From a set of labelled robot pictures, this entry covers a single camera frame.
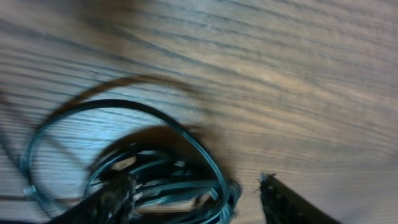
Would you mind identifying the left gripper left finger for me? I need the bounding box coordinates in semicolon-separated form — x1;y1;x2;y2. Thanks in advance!
47;175;135;224

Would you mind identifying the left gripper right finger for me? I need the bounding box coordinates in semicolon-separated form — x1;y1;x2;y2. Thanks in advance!
259;173;340;224

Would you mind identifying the black usb cable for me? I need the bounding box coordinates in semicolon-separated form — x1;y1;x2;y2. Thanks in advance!
19;98;243;224

